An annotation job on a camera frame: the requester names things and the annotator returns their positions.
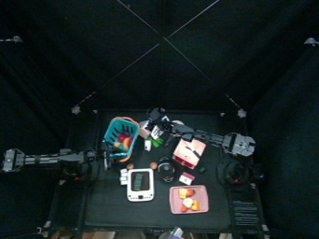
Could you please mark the cream toy knife block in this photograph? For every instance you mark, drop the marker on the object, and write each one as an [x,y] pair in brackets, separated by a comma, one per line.
[144,130]

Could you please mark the small white red box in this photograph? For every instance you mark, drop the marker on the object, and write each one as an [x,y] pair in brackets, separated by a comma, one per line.
[187,178]

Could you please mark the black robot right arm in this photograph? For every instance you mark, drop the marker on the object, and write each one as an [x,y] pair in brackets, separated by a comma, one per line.
[239,143]

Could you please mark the red toy food piece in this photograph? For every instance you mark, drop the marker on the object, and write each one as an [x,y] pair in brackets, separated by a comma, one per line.
[191,192]
[183,208]

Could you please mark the orange toy fruit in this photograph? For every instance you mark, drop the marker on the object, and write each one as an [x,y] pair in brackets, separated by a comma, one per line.
[127,143]

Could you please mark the small white toy piece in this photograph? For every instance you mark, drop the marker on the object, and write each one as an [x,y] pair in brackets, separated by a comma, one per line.
[147,145]

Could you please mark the small white toy blocks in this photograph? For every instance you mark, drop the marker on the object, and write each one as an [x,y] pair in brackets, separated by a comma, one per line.
[123,176]

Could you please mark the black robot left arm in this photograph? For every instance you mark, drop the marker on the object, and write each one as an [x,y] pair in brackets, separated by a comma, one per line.
[41,159]

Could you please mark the teal basket with orange rim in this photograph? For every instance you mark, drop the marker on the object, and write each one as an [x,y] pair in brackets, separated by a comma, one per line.
[112,133]

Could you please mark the small green toy piece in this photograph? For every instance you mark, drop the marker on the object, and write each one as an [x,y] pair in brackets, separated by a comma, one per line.
[157,142]

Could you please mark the white toy kitchen scale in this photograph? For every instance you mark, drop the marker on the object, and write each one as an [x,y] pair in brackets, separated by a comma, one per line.
[140,196]

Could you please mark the grey frame corner clamp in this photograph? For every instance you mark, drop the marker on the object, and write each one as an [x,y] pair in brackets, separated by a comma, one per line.
[242,113]
[76,109]

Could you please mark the yellow toy fruit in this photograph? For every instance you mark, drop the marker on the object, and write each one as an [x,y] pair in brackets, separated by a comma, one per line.
[117,144]

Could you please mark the pink plastic tray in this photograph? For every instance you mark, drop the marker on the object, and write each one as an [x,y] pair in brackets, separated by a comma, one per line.
[203,194]

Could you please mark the orange toy egg shell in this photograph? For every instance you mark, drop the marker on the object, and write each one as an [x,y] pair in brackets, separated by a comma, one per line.
[129,166]
[153,165]

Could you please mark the printed label plate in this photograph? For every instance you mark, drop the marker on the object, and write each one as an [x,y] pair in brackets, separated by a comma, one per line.
[244,214]

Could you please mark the thin black toy utensil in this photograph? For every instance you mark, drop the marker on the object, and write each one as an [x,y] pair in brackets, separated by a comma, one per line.
[192,151]

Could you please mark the white yellow toy food piece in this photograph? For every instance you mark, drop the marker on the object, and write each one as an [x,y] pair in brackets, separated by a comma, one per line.
[187,202]

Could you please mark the dark red toy fruit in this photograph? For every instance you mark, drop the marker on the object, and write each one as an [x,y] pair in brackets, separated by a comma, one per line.
[123,137]

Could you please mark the red wooden box with knob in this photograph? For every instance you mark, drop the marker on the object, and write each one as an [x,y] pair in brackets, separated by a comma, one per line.
[183,154]

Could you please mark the grey frame bracket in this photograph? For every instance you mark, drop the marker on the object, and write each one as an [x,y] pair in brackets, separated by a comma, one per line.
[310,41]

